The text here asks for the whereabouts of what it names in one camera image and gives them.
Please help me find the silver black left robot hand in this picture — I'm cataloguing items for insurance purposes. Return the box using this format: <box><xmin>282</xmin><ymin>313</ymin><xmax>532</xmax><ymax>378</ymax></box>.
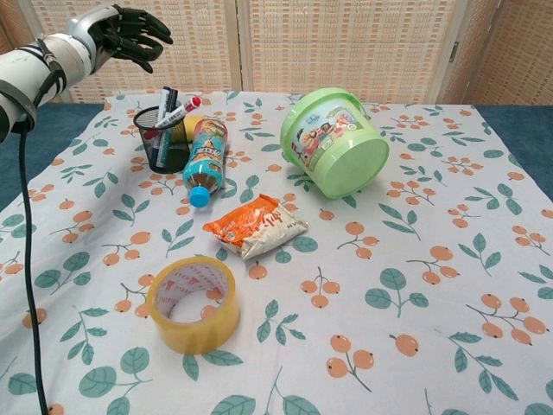
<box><xmin>65</xmin><ymin>3</ymin><xmax>174</xmax><ymax>74</ymax></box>

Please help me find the red marker pen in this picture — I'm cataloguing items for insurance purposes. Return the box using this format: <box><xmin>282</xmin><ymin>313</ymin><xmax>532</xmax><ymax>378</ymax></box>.
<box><xmin>154</xmin><ymin>95</ymin><xmax>204</xmax><ymax>130</ymax></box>

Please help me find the black mesh pen holder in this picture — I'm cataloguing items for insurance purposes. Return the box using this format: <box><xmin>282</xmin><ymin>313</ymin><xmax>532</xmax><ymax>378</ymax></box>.
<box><xmin>133</xmin><ymin>105</ymin><xmax>191</xmax><ymax>175</ymax></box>

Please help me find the woven folding screen panel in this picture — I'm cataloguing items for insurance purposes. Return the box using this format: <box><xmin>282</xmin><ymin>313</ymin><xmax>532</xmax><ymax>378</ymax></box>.
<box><xmin>235</xmin><ymin>0</ymin><xmax>460</xmax><ymax>105</ymax></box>
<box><xmin>0</xmin><ymin>0</ymin><xmax>244</xmax><ymax>105</ymax></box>
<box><xmin>431</xmin><ymin>0</ymin><xmax>553</xmax><ymax>107</ymax></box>

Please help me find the yellow sponge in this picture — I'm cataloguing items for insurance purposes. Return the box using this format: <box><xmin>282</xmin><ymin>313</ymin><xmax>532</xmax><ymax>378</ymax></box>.
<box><xmin>182</xmin><ymin>114</ymin><xmax>204</xmax><ymax>144</ymax></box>

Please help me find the blue capped drink bottle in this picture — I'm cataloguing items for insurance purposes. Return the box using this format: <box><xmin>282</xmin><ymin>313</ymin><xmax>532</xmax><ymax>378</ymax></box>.
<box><xmin>181</xmin><ymin>117</ymin><xmax>229</xmax><ymax>208</ymax></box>

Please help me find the orange snack bag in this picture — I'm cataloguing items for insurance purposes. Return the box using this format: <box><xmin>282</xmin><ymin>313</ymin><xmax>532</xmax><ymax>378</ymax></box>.
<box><xmin>202</xmin><ymin>194</ymin><xmax>309</xmax><ymax>261</ymax></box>

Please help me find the green plastic bucket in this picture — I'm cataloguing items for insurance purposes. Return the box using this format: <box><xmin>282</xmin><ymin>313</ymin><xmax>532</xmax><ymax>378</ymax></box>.
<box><xmin>279</xmin><ymin>87</ymin><xmax>391</xmax><ymax>200</ymax></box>

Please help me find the clear packing tape roll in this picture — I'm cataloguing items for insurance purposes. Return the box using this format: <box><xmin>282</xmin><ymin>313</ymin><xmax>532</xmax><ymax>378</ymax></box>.
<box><xmin>146</xmin><ymin>256</ymin><xmax>241</xmax><ymax>355</ymax></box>

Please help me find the floral print tablecloth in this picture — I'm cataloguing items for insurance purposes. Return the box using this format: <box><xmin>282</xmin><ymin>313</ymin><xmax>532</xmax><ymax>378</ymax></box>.
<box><xmin>0</xmin><ymin>89</ymin><xmax>553</xmax><ymax>415</ymax></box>

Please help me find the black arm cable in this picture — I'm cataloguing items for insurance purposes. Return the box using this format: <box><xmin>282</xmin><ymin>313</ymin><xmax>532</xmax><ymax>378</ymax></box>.
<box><xmin>16</xmin><ymin>64</ymin><xmax>66</xmax><ymax>415</ymax></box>

